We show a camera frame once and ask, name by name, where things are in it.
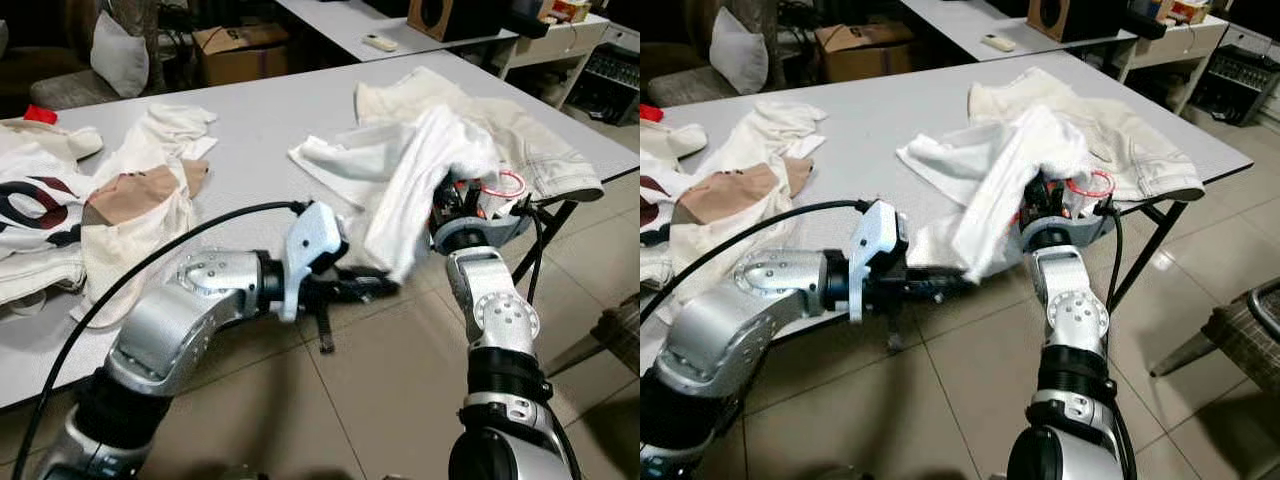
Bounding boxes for wooden loudspeaker black front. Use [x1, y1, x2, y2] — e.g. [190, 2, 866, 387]
[1027, 0, 1131, 43]
[405, 0, 511, 43]

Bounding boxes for white T-shirt green print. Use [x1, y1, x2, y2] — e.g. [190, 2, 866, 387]
[288, 103, 503, 288]
[895, 103, 1093, 286]

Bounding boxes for white side cart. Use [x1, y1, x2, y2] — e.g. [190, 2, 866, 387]
[495, 12, 613, 101]
[1115, 12, 1233, 116]

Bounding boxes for white pillow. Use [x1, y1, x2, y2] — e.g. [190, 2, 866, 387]
[710, 8, 771, 96]
[90, 10, 151, 99]

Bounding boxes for black audio amplifier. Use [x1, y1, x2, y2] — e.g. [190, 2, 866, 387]
[565, 45, 641, 126]
[1195, 45, 1280, 126]

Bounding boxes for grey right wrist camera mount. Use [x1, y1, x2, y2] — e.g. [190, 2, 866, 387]
[470, 205, 538, 251]
[1060, 205, 1116, 251]

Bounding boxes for brown wicker stool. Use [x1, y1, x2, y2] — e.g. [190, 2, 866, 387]
[590, 295, 641, 376]
[1150, 278, 1280, 396]

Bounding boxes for brown cardboard box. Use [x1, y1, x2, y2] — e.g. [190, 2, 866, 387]
[192, 22, 293, 88]
[815, 22, 916, 84]

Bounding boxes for red wire clothes hanger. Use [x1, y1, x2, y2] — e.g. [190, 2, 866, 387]
[1065, 170, 1114, 201]
[480, 168, 528, 203]

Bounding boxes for dark brown armchair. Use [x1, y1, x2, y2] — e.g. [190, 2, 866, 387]
[640, 0, 736, 109]
[0, 0, 113, 111]

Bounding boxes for cream denim shorts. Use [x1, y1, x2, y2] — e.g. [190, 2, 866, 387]
[967, 65, 1206, 204]
[355, 65, 604, 204]

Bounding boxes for cream shirt brown patch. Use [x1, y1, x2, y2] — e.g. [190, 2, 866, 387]
[80, 103, 219, 331]
[668, 100, 829, 311]

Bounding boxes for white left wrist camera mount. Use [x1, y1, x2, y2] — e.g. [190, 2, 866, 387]
[850, 200, 909, 323]
[280, 200, 349, 323]

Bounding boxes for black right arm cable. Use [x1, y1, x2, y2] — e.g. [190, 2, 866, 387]
[1095, 200, 1136, 480]
[515, 200, 583, 480]

